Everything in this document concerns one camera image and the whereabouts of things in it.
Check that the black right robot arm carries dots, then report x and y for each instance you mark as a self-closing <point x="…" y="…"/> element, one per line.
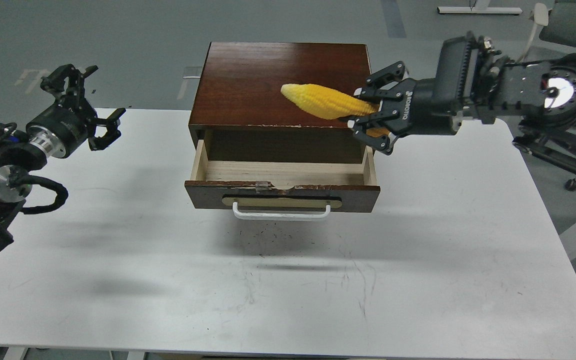
<point x="475" y="80"/>

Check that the yellow corn cob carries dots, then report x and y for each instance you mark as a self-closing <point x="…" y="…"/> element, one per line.
<point x="326" y="103"/>

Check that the grey office chair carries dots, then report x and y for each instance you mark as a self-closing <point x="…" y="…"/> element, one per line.
<point x="555" y="24"/>

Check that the wooden drawer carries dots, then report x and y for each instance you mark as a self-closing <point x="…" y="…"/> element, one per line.
<point x="345" y="187"/>

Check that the white drawer handle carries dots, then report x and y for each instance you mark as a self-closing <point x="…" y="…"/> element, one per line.
<point x="309" y="216"/>

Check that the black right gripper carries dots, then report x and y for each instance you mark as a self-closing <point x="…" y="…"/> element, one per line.
<point x="408" y="104"/>

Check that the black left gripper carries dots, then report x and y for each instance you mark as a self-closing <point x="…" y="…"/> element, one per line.
<point x="58" y="132"/>

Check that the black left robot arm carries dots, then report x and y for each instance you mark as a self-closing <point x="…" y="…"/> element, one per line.
<point x="21" y="191"/>

